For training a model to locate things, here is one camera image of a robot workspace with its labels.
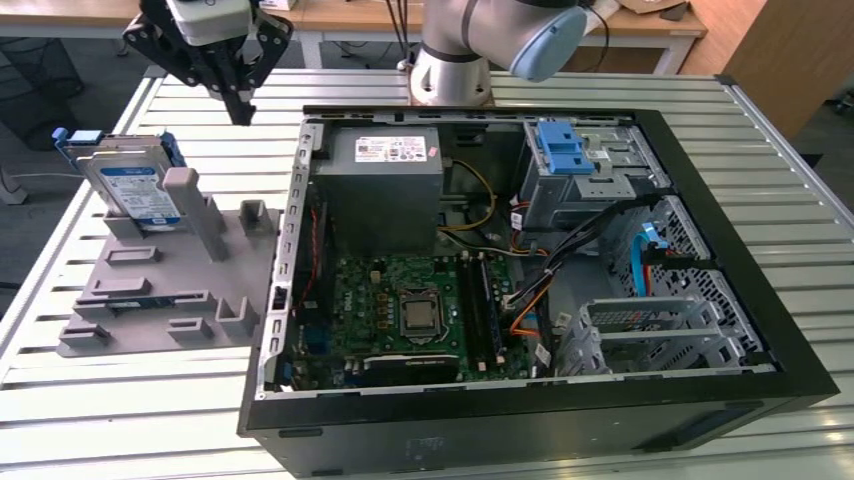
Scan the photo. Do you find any black wire bundle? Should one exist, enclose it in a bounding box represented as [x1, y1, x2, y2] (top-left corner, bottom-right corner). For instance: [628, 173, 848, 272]
[503, 194, 662, 306]

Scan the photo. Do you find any light wooden desk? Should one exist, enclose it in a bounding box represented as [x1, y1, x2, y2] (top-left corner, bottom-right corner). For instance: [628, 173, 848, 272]
[0, 0, 328, 71]
[299, 0, 708, 76]

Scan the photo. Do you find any grey floor stand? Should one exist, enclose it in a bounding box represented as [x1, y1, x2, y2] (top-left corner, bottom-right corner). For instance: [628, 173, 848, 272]
[0, 167, 29, 205]

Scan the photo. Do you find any wooden cabinet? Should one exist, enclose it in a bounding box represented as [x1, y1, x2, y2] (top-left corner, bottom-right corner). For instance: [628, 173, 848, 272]
[679, 0, 854, 141]

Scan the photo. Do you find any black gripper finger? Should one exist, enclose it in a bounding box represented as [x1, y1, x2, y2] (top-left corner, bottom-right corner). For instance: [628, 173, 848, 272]
[122, 14, 243, 125]
[233, 9, 295, 126]

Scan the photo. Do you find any grey power supply unit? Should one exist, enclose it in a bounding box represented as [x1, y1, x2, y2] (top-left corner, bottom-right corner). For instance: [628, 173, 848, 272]
[312, 124, 447, 256]

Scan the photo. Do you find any white floor cable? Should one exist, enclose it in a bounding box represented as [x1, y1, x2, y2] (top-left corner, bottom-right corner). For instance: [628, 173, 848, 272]
[12, 171, 88, 182]

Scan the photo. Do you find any yellow wire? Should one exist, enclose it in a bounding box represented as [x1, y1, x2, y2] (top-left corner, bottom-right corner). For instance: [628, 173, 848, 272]
[436, 158, 499, 234]

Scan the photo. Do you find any black graphics card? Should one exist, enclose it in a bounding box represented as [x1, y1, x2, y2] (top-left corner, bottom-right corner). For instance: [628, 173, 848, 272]
[359, 352, 461, 386]

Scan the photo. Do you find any silver CPU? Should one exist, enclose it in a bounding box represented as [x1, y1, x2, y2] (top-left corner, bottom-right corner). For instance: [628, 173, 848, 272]
[401, 298, 436, 332]

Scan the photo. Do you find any grey parts rack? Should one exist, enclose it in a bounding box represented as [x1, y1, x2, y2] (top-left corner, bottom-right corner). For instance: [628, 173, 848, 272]
[56, 167, 285, 359]

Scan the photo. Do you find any hard disk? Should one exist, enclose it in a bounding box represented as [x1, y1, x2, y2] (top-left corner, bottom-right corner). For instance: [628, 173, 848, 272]
[50, 127, 188, 234]

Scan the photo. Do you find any brown cardboard box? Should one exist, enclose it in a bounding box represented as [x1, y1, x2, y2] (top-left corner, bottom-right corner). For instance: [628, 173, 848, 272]
[616, 0, 688, 22]

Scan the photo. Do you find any blue plastic drive latch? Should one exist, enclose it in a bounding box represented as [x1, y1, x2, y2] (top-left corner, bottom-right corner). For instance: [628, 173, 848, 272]
[532, 119, 599, 176]

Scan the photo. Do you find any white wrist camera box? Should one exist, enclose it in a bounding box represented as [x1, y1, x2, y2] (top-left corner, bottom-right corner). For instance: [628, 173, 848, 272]
[164, 0, 253, 47]

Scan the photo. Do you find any blue data wire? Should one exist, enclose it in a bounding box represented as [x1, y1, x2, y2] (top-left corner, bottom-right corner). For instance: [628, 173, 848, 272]
[628, 222, 672, 299]

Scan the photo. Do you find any orange wire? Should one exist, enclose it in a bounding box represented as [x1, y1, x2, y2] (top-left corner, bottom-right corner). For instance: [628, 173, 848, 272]
[508, 284, 556, 346]

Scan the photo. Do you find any metal optical drive cage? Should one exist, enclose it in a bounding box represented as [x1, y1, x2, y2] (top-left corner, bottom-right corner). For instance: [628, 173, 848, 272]
[517, 119, 672, 234]

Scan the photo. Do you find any CPU socket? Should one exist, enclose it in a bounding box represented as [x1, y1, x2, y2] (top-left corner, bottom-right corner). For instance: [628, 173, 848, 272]
[395, 286, 447, 347]

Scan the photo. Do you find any green motherboard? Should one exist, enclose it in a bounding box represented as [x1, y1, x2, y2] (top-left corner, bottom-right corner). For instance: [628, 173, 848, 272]
[292, 252, 535, 391]

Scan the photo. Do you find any black PC case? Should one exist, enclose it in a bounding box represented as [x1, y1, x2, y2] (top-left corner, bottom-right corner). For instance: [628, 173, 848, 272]
[236, 103, 840, 479]

